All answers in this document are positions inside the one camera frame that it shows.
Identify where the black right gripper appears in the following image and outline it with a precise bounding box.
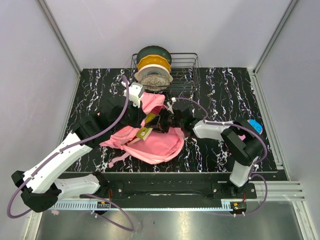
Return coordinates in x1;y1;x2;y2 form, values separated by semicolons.
145;108;184;134

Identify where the green bottom book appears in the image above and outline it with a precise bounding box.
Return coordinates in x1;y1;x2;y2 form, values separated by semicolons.
133;113;159;141

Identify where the pink student backpack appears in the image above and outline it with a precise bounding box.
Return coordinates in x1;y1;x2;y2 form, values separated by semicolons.
96;91;186;169

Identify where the red book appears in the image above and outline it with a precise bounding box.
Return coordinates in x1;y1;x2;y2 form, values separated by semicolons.
125;136;146;146

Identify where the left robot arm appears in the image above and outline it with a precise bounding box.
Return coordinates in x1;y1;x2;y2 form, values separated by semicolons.
11;100;146;213

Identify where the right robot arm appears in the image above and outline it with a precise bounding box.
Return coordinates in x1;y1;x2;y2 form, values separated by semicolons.
145;109;268;199

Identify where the grey patterned plate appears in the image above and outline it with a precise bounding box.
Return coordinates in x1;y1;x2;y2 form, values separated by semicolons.
140;75;170;87

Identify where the yellow plate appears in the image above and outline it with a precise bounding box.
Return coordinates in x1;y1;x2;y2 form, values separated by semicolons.
137;54;171;72

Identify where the dark green plate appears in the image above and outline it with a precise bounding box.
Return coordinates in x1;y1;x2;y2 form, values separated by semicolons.
136;45;172;64

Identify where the pink purple pencil case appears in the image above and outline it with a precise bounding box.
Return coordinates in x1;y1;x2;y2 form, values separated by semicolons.
239;119;263;141

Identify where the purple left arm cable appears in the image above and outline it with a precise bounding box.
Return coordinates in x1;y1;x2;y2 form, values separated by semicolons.
6;74;135;232

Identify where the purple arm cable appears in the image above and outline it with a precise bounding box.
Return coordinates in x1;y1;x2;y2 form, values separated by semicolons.
172;97;269;217
6;74;135;232

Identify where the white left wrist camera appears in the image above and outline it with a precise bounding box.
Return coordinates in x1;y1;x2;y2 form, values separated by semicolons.
121;75;145;108

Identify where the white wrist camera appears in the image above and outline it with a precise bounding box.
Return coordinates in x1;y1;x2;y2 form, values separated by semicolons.
121;75;145;108
166;97;177;114

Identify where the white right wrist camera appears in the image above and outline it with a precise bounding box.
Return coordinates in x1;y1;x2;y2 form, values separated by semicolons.
166;97;177;114

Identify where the black wire dish rack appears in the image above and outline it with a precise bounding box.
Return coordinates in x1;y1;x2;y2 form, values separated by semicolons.
129;52;200;94

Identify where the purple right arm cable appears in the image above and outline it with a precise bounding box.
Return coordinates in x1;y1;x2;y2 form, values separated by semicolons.
172;97;269;217

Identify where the aluminium front rail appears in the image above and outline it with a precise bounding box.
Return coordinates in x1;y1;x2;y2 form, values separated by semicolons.
49;181;305;212

